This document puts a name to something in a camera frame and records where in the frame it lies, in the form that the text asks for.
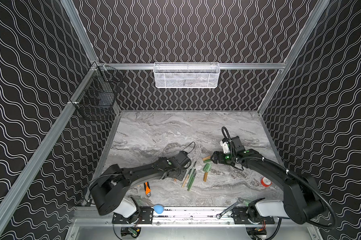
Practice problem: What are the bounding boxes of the light green pen cap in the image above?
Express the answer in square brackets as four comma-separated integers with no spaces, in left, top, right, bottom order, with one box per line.
[206,164,212,173]

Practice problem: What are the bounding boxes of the light green pen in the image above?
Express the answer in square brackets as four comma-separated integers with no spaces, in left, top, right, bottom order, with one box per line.
[187,168,196,188]

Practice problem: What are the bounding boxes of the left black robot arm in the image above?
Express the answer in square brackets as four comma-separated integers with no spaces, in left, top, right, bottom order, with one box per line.
[89,151,191,219]

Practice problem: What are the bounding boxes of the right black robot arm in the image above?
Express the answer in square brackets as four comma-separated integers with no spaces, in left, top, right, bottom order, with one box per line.
[210,149,337,230]

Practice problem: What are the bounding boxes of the tan pen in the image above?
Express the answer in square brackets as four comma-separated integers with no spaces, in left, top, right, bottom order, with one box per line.
[187,162,197,175]

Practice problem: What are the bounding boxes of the orange utility knife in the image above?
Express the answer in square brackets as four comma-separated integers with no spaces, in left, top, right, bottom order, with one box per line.
[144,182,151,197]

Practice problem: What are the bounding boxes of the blue ball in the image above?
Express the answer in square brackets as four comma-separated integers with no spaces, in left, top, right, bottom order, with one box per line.
[153,205,164,215]

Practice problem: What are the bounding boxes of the silver wrench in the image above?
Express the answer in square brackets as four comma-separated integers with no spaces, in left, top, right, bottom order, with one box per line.
[216,198,245,220]

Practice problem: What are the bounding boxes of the red tape roll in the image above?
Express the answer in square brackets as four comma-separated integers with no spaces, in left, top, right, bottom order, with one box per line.
[261,177,272,187]

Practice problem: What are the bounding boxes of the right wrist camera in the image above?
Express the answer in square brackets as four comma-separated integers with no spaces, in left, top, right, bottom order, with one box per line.
[220,136,246,154]

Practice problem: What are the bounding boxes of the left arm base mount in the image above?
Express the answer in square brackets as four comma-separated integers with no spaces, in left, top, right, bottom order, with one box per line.
[112,207,154,225]

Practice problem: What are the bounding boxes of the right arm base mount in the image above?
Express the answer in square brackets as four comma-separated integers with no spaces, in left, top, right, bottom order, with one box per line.
[231,207,275,225]

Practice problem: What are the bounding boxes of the white wire mesh basket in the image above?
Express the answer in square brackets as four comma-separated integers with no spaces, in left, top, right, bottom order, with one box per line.
[153,62,221,89]

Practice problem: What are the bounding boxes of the black wire basket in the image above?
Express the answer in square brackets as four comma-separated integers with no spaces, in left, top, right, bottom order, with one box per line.
[73,64,125,122]

